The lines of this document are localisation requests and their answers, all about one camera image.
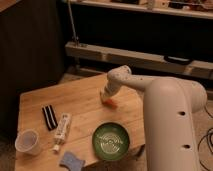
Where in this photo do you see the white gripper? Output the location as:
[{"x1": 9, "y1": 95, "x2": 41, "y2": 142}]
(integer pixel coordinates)
[{"x1": 100, "y1": 83, "x2": 119, "y2": 101}]

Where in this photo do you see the orange pepper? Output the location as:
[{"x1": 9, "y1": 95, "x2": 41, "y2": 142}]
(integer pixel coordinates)
[{"x1": 102, "y1": 99, "x2": 117, "y2": 108}]

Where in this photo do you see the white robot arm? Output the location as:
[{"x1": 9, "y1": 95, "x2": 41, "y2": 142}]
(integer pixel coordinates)
[{"x1": 100, "y1": 65, "x2": 207, "y2": 171}]

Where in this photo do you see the wooden table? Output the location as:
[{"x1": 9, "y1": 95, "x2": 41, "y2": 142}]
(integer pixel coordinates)
[{"x1": 15, "y1": 74, "x2": 145, "y2": 171}]

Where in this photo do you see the white toothpaste tube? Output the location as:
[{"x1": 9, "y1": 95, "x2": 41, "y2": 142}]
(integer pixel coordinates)
[{"x1": 53, "y1": 113, "x2": 72, "y2": 153}]

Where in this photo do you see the green plate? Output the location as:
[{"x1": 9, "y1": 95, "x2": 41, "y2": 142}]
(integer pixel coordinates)
[{"x1": 92, "y1": 122, "x2": 130, "y2": 161}]

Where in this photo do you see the black striped cloth band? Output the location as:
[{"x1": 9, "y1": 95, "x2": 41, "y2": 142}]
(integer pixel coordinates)
[{"x1": 42, "y1": 105, "x2": 58, "y2": 131}]

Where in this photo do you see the blue sponge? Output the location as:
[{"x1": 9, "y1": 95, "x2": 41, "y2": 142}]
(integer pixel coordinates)
[{"x1": 59, "y1": 152, "x2": 85, "y2": 171}]

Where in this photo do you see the dark cabinet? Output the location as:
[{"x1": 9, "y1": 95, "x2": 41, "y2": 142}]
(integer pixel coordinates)
[{"x1": 0, "y1": 0, "x2": 64, "y2": 136}]

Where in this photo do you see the clear plastic cup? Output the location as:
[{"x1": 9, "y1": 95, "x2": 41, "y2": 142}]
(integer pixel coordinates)
[{"x1": 15, "y1": 129, "x2": 41, "y2": 155}]

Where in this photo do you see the white shelf rack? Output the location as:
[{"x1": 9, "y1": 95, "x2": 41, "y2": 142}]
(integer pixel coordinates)
[{"x1": 63, "y1": 0, "x2": 213, "y2": 80}]

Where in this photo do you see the black cable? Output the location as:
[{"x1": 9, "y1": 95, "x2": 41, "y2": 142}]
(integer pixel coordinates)
[{"x1": 196, "y1": 106, "x2": 213, "y2": 164}]

